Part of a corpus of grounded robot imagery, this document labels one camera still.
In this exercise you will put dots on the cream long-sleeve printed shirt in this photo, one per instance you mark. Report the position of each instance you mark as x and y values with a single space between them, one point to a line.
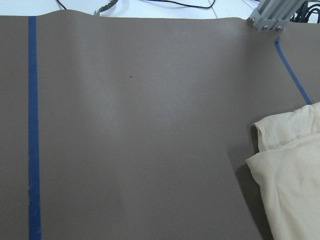
287 170

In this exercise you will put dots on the aluminium frame post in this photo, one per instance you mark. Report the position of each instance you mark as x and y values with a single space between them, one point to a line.
273 14

